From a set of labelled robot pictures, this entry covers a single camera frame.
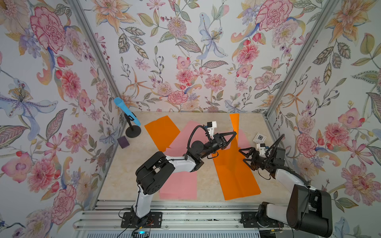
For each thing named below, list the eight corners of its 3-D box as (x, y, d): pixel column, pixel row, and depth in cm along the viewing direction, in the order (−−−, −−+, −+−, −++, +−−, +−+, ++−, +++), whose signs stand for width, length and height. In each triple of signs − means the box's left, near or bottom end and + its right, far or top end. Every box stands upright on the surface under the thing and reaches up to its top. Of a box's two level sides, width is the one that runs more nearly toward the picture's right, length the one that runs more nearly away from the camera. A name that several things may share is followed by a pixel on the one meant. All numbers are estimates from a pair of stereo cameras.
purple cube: (122, 148, 103) (119, 145, 99) (119, 142, 106) (117, 138, 103) (129, 145, 105) (127, 141, 101) (126, 139, 108) (124, 135, 105)
